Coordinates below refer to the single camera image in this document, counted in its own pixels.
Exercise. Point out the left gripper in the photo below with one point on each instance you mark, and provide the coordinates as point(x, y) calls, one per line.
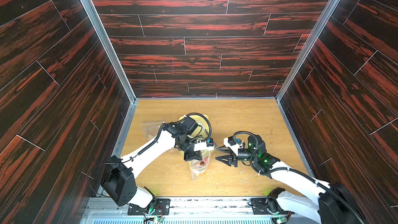
point(196, 154)

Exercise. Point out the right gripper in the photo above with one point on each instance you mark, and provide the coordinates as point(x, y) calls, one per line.
point(233, 157)

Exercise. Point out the yellow tray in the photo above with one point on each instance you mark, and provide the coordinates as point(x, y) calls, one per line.
point(199, 135)

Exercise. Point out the clear resealable bag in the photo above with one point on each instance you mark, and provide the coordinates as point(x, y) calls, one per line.
point(150, 129)
point(198, 167)

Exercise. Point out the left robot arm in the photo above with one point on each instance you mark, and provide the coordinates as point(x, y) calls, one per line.
point(120, 173)

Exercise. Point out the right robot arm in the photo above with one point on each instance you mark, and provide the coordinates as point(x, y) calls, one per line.
point(319, 200)

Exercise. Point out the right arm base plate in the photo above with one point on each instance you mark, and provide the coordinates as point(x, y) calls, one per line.
point(264, 206)

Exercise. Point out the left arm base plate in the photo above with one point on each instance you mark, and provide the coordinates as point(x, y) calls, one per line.
point(157, 207)

